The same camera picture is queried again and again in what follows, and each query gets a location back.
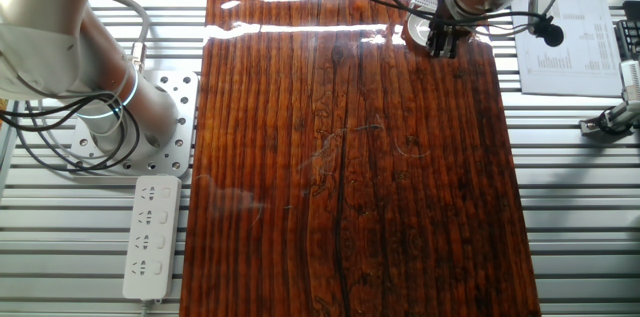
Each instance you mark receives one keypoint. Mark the small white ceramic plate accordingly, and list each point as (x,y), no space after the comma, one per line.
(416,31)

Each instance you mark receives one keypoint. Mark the white power strip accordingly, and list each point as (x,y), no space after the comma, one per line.
(152,237)

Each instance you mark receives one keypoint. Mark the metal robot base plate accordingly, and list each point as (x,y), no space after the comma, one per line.
(180,122)

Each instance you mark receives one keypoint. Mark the black keyboard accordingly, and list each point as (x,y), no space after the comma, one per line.
(630,39)

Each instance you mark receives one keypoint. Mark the metal camera mount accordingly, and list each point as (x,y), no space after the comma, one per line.
(617,116)

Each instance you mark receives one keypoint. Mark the small silver ribbed camera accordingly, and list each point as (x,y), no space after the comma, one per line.
(631,77)

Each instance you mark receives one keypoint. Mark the printed paper sheet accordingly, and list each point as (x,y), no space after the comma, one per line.
(565,67)

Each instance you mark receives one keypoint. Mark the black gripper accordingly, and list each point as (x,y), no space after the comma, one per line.
(442,27)

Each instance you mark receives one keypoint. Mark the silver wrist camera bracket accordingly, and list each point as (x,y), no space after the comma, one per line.
(534,2)

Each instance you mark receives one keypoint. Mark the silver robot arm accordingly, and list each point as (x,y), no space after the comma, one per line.
(50,32)

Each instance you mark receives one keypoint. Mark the wood grain board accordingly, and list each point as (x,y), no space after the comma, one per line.
(300,182)

